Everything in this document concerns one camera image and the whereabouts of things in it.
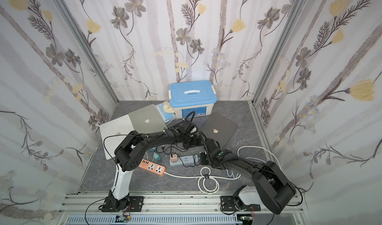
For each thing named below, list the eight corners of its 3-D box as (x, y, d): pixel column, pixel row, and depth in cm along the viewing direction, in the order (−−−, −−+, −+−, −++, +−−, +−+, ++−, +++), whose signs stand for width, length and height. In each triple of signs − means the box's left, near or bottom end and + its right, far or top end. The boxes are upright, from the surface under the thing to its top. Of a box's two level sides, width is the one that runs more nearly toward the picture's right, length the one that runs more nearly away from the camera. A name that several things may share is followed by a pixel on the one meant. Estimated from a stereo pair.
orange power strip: (139, 168, 88) (137, 166, 85) (143, 160, 91) (142, 158, 88) (162, 176, 85) (161, 175, 82) (166, 168, 88) (165, 166, 85)
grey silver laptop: (139, 141, 100) (138, 140, 98) (128, 115, 115) (128, 113, 113) (167, 128, 107) (167, 127, 105) (154, 105, 122) (154, 103, 120)
